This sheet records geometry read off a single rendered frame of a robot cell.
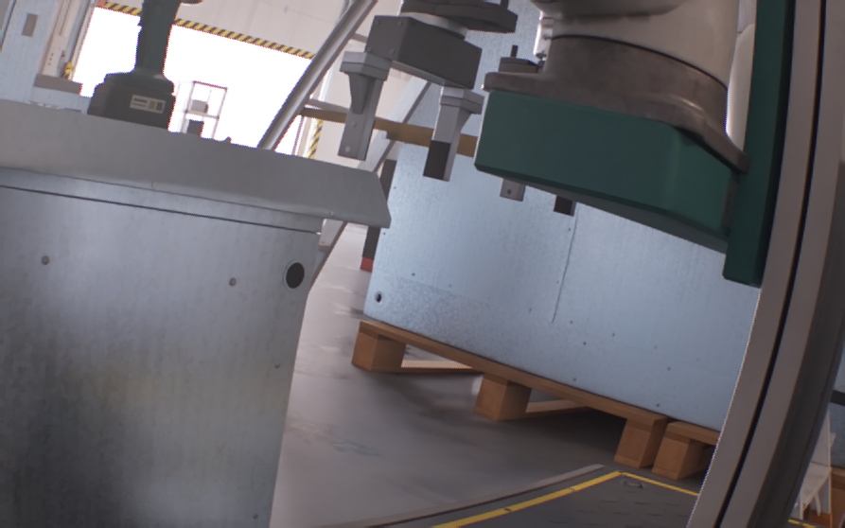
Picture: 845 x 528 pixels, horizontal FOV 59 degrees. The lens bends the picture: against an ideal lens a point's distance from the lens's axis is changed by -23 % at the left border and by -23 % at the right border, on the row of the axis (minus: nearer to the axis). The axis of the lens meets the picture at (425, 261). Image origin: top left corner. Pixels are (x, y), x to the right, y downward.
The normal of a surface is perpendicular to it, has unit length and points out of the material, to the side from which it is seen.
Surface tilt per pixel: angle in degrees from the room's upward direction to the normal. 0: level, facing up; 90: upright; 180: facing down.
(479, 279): 90
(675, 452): 90
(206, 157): 67
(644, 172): 90
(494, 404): 90
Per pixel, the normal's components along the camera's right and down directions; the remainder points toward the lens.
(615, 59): -0.44, -0.14
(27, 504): 0.76, 0.22
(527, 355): -0.65, -0.10
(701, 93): 0.46, 0.07
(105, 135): 0.79, -0.18
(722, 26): 0.61, 0.24
